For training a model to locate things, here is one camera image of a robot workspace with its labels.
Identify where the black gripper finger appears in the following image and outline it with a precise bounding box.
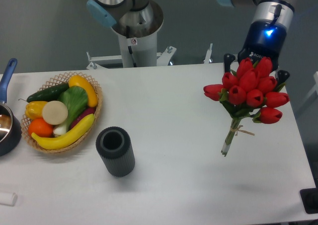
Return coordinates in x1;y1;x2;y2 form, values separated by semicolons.
275;70;290;86
223;53;236;73

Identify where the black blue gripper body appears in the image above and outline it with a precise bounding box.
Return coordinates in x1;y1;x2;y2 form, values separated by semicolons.
238;0;294;71

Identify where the red tulip bouquet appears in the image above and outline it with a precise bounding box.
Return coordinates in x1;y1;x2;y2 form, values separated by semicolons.
203;57;290;156

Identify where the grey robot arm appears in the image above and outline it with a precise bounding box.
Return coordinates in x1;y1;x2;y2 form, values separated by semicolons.
86;0;297;83

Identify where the black device at edge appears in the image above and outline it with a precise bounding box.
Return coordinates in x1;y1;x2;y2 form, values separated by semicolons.
300;188;318;214

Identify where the dark grey ribbed vase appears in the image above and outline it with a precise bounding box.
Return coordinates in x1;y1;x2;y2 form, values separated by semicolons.
95;127;136;177

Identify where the purple eggplant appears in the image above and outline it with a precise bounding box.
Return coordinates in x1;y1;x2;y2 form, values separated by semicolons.
70;107;95;129

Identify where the yellow squash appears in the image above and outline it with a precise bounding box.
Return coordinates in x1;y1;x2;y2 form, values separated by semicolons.
69;75;98;107

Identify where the green bok choy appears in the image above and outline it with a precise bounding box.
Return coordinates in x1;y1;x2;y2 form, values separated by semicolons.
53;86;88;137

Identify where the green cucumber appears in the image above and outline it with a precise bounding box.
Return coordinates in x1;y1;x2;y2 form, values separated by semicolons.
19;83;69;103

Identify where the beige round disc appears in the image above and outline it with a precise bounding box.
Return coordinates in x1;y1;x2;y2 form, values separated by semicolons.
42;101;68;125

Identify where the yellow bell pepper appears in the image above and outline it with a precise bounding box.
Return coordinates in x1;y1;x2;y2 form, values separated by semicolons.
25;101;48;120

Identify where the orange fruit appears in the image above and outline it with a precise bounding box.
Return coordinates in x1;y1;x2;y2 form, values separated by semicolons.
28;118;53;138

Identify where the yellow banana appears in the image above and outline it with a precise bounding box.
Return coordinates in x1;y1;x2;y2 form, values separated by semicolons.
31;114;95;150

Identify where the white cylinder object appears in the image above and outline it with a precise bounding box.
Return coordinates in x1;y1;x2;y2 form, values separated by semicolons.
0;191;18;207

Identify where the white metal frame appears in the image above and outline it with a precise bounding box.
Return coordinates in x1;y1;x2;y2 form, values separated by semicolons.
86;43;213;70

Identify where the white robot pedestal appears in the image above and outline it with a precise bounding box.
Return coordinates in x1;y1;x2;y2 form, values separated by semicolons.
117;32;157;68

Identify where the blue handled saucepan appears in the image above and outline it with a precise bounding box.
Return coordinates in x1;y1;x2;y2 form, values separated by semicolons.
0;58;22;157

